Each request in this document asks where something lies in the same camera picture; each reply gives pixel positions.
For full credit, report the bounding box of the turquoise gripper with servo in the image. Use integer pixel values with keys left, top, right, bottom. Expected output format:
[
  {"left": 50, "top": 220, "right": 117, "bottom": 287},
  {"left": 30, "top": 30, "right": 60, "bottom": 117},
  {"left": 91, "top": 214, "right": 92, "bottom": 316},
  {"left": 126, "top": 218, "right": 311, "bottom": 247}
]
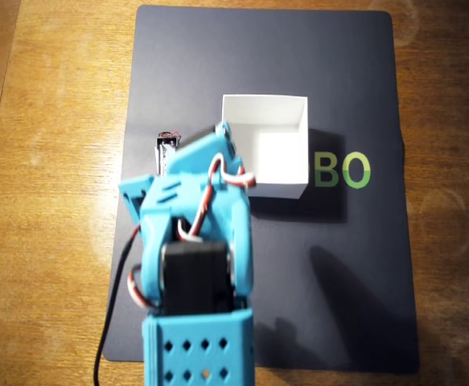
[{"left": 165, "top": 121, "right": 246, "bottom": 190}]

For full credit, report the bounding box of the small black battery pack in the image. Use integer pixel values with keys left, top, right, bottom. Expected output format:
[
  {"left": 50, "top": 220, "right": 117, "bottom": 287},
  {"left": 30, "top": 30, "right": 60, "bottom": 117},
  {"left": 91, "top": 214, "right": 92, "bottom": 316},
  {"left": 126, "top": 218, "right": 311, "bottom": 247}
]
[{"left": 155, "top": 129, "right": 183, "bottom": 177}]

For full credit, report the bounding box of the white open cardboard box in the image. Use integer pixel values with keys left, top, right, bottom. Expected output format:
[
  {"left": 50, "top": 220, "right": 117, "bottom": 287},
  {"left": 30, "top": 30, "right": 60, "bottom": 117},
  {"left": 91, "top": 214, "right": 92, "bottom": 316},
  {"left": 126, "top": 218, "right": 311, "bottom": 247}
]
[{"left": 220, "top": 93, "right": 310, "bottom": 200}]

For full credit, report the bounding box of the dark mat with printed letters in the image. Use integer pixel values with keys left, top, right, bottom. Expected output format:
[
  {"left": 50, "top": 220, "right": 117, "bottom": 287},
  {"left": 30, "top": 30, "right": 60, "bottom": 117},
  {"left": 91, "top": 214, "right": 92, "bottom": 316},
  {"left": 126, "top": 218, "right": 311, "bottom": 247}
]
[{"left": 102, "top": 4, "right": 421, "bottom": 375}]

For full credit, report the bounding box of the white red servo cable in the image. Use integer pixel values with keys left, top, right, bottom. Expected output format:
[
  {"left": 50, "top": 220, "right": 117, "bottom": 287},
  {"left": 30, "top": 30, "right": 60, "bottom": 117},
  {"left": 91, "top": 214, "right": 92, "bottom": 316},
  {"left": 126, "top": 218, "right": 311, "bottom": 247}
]
[
  {"left": 175, "top": 154, "right": 258, "bottom": 242},
  {"left": 126, "top": 263, "right": 159, "bottom": 311}
]

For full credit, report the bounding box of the black camera cable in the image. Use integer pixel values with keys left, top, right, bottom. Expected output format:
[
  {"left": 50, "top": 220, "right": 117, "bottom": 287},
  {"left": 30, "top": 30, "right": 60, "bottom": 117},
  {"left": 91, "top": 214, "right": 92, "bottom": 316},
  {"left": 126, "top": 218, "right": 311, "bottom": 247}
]
[{"left": 93, "top": 224, "right": 142, "bottom": 386}]

